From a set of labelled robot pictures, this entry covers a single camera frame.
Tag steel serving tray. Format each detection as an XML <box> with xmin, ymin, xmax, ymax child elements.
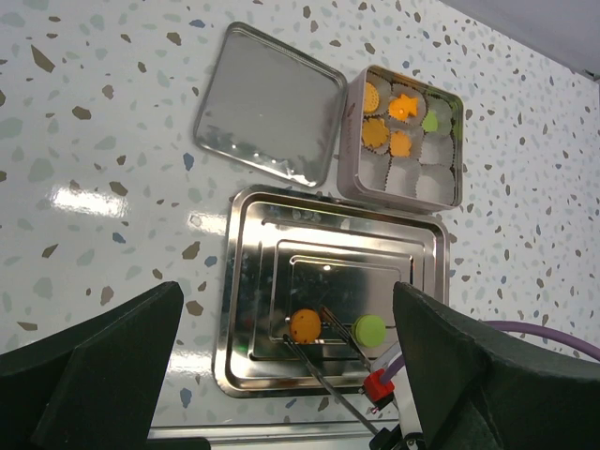
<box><xmin>213</xmin><ymin>185</ymin><xmax>449</xmax><ymax>398</ymax></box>

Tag metal tongs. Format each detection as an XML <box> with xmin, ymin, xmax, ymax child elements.
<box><xmin>282</xmin><ymin>306</ymin><xmax>379</xmax><ymax>436</ymax></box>

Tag orange flower cookie top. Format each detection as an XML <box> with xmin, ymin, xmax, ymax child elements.
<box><xmin>389</xmin><ymin>130</ymin><xmax>413</xmax><ymax>158</ymax></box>

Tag orange fish cookie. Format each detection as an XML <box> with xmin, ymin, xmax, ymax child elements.
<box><xmin>388</xmin><ymin>94</ymin><xmax>418</xmax><ymax>121</ymax></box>

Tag orange round biscuit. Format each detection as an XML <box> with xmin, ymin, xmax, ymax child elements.
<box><xmin>290</xmin><ymin>308</ymin><xmax>322</xmax><ymax>344</ymax></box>
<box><xmin>363</xmin><ymin>82</ymin><xmax>380</xmax><ymax>115</ymax></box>

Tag orange flower cookie bottom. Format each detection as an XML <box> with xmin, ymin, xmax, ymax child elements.
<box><xmin>362</xmin><ymin>117</ymin><xmax>389</xmax><ymax>148</ymax></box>

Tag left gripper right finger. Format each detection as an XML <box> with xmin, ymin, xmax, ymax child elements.
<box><xmin>393</xmin><ymin>282</ymin><xmax>599</xmax><ymax>449</ymax></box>

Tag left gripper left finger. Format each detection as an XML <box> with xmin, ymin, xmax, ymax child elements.
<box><xmin>1</xmin><ymin>281</ymin><xmax>184</xmax><ymax>449</ymax></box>

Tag green round cookie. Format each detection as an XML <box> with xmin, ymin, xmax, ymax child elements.
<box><xmin>352</xmin><ymin>314</ymin><xmax>386</xmax><ymax>348</ymax></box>
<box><xmin>421</xmin><ymin>110</ymin><xmax>439</xmax><ymax>133</ymax></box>

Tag silver tin lid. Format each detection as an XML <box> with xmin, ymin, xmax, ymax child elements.
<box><xmin>193</xmin><ymin>22</ymin><xmax>348</xmax><ymax>188</ymax></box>

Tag cookie tin with paper cups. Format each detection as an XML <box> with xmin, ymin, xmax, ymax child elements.
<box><xmin>337</xmin><ymin>66</ymin><xmax>464</xmax><ymax>213</ymax></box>

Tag orange round biscuit bottom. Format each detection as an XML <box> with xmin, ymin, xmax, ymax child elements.
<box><xmin>290</xmin><ymin>308</ymin><xmax>322</xmax><ymax>344</ymax></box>

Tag orange flower cookie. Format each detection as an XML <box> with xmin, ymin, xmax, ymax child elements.
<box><xmin>389</xmin><ymin>130</ymin><xmax>413</xmax><ymax>158</ymax></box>
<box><xmin>362</xmin><ymin>117</ymin><xmax>389</xmax><ymax>148</ymax></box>

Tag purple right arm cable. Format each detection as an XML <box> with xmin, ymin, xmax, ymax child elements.
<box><xmin>379</xmin><ymin>320</ymin><xmax>600</xmax><ymax>385</ymax></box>

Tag aluminium front rail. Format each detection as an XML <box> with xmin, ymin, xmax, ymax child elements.
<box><xmin>148</xmin><ymin>422</ymin><xmax>374</xmax><ymax>447</ymax></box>

